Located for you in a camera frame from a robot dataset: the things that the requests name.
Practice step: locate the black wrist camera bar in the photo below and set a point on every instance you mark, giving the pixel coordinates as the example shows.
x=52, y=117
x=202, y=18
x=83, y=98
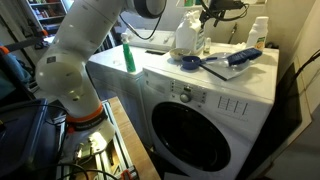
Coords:
x=226, y=4

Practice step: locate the green spray bottle white nozzle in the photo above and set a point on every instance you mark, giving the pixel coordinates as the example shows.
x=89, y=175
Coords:
x=129, y=61

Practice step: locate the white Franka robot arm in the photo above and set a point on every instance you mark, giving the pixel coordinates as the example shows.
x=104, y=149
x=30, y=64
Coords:
x=73, y=66

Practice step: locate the white top-load washer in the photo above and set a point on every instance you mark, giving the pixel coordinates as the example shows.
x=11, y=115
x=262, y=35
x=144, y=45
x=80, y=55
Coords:
x=110, y=83

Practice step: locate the small orange clamp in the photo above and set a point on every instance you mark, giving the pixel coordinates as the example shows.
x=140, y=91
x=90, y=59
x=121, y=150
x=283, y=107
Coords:
x=127, y=175

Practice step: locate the aluminium mounting frame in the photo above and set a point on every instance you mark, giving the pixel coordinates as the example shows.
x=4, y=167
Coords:
x=116, y=156

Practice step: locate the beige ceramic bowl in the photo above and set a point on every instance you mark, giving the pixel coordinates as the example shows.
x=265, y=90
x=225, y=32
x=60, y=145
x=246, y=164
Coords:
x=178, y=53

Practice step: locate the blue hand brush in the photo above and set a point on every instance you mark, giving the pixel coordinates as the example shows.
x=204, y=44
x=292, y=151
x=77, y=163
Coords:
x=243, y=56

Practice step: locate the white shelf with items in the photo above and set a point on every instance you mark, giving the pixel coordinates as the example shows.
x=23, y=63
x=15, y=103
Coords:
x=46, y=13

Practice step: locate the clear cylindrical container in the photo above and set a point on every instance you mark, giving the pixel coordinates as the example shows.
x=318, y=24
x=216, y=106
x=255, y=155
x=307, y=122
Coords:
x=207, y=48

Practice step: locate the dark blue plastic bin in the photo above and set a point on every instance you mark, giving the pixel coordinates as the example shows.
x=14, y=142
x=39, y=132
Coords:
x=20, y=133

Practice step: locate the large white detergent jug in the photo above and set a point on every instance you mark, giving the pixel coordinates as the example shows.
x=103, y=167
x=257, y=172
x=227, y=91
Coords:
x=188, y=36

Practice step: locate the metal wall faucet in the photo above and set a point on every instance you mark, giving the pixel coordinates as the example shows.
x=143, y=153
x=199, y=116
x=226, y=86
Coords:
x=235, y=29

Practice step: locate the white front-load washing machine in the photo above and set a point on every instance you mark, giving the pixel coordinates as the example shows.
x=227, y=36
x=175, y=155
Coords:
x=233, y=110

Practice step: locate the white bottle orange label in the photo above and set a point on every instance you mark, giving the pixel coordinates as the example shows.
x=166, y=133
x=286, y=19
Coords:
x=256, y=38

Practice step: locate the wooden table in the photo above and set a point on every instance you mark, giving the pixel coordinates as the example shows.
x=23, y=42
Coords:
x=133, y=143

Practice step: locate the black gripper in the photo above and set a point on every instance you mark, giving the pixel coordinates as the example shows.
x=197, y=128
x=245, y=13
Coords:
x=220, y=11

